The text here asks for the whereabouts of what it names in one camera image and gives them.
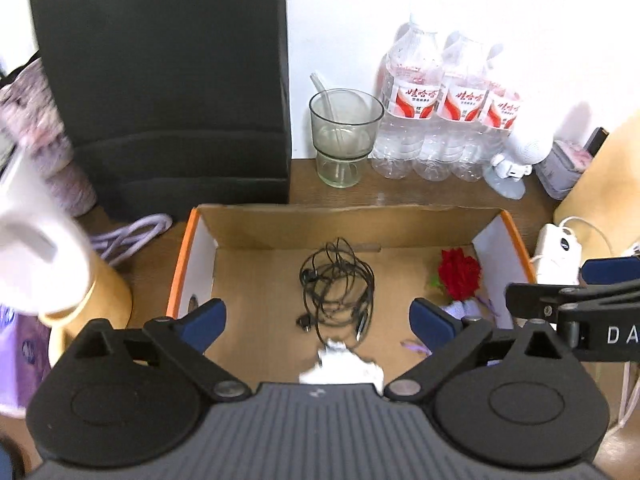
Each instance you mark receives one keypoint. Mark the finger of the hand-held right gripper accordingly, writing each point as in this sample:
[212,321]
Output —
[610,270]
[530,297]

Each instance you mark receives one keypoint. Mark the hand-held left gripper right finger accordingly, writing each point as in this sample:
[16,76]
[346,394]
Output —
[432,325]

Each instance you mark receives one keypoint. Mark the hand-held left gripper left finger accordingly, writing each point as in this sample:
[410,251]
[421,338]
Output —
[205,322]

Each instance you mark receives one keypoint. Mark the orange cardboard box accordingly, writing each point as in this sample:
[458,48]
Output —
[260,280]

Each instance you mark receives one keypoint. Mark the white paper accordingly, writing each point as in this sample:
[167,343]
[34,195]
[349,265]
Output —
[345,365]

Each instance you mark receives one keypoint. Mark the white charger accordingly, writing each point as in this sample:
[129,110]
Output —
[555,255]

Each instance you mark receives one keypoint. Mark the red artificial rose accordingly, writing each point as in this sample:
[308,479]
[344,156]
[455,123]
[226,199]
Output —
[457,272]

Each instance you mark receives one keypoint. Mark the yellow thermos jug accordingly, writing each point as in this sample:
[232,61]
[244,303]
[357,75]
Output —
[610,195]

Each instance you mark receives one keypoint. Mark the yellow mug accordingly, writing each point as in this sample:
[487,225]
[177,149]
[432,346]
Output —
[107,290]

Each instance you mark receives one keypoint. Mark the small grey box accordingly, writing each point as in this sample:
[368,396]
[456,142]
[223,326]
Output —
[562,170]

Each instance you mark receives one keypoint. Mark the black tangled earphones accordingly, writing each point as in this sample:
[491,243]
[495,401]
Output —
[307,275]

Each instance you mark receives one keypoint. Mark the white robot figure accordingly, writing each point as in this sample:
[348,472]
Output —
[530,145]

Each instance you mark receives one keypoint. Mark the red label water bottle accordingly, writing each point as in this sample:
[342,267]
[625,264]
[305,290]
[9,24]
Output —
[500,110]
[460,140]
[405,135]

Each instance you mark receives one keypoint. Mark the purple tissue pack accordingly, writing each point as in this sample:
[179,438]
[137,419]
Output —
[25,360]

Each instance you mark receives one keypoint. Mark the clear glass cup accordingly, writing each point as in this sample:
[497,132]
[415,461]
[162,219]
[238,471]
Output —
[345,160]

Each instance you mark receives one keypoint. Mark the white plastic jug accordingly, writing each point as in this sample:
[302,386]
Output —
[30,240]

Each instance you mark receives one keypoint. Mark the dark blue case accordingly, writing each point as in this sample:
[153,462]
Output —
[7,460]

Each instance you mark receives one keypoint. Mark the black paper bag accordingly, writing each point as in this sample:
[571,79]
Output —
[165,85]

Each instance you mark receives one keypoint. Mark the dried rose bouquet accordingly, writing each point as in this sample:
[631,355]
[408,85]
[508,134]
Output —
[50,125]

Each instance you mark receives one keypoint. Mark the glass straw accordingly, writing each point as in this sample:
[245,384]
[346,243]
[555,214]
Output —
[320,85]

